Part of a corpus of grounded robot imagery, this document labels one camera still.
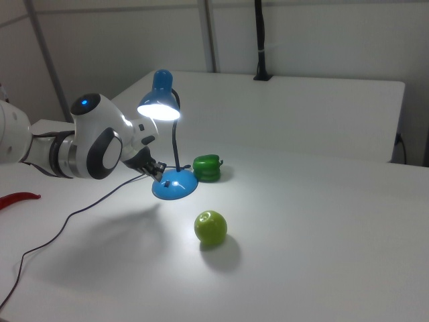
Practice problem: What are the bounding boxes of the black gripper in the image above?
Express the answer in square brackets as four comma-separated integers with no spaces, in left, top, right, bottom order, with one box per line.
[122,146,168,182]

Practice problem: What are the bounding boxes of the blue desk lamp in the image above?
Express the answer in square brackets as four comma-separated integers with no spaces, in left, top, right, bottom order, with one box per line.
[136,68,199,201]

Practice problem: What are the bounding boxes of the green toy bell pepper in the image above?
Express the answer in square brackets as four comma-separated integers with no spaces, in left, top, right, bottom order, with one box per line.
[192,154,225,184]

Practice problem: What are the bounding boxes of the yellow-green toy apple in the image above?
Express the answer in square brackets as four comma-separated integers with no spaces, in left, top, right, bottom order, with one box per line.
[194,210,228,246]

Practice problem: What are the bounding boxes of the red toy chili pepper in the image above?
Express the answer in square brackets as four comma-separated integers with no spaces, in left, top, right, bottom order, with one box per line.
[0,191,42,211]

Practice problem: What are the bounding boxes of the black pole with clamp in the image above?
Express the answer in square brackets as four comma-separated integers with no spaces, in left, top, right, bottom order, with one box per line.
[253,0,274,82]

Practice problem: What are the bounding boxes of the thin black lamp cable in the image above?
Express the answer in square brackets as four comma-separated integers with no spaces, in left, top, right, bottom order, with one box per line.
[0,166,190,311]

